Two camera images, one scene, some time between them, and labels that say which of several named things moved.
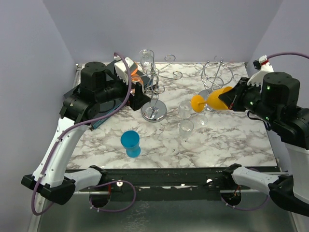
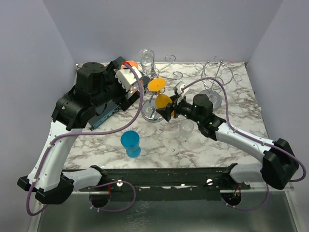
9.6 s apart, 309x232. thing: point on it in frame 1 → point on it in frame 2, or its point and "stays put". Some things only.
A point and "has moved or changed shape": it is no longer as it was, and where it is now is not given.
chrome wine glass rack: [155, 110] stays put
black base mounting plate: [181, 184] stays put
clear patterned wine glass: [146, 60] stays put
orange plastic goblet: [135, 77] has moved or changed shape
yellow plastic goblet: [198, 102] → [162, 100]
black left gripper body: [133, 99] → [116, 92]
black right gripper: [229, 97] → [166, 112]
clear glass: [186, 127] stays put
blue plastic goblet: [130, 140] stays put
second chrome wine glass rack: [215, 76] stays put
